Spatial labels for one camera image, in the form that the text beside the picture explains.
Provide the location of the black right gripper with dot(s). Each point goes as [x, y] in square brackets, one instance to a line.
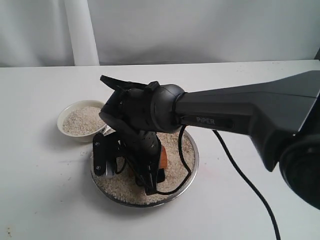
[141, 152]

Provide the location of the brown wooden cup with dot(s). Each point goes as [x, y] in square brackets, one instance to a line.
[163, 163]

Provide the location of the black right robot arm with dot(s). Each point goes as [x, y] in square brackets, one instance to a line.
[281, 117]

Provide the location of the rice in steel tray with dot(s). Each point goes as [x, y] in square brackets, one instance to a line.
[172, 162]

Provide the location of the rice in cream bowl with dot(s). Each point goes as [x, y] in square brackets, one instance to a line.
[83, 121]

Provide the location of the cream ceramic bowl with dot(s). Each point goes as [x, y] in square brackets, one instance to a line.
[76, 105]

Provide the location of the round steel tray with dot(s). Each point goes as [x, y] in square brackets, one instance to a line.
[150, 202]

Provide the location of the white backdrop curtain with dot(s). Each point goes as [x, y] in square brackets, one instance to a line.
[47, 33]

